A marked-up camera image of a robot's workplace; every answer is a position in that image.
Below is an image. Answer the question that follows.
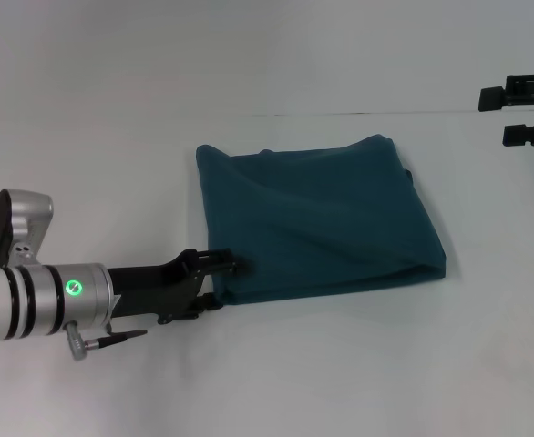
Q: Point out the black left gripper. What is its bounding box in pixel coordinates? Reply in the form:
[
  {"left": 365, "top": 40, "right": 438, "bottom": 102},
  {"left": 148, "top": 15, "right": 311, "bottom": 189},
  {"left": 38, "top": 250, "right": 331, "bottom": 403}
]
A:
[{"left": 106, "top": 247, "right": 253, "bottom": 326}]

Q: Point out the reddish brown cable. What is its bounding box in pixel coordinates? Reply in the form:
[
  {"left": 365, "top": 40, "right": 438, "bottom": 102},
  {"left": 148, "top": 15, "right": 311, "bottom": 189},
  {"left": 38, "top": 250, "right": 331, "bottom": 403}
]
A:
[{"left": 84, "top": 330, "right": 149, "bottom": 352}]

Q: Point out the teal blue t-shirt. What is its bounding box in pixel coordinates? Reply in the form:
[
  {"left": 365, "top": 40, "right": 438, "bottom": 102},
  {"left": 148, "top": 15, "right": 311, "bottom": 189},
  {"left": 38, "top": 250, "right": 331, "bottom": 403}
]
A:
[{"left": 195, "top": 133, "right": 447, "bottom": 308}]

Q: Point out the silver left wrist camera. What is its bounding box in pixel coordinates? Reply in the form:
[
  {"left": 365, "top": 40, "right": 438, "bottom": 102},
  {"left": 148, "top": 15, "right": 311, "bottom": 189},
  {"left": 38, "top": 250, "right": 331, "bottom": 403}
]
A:
[{"left": 0, "top": 188, "right": 55, "bottom": 268}]

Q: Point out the silver elbow cable plug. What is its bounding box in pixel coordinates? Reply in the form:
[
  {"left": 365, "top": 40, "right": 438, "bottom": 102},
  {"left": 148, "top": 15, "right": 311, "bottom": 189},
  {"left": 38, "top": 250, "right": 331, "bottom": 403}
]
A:
[{"left": 63, "top": 320, "right": 89, "bottom": 361}]

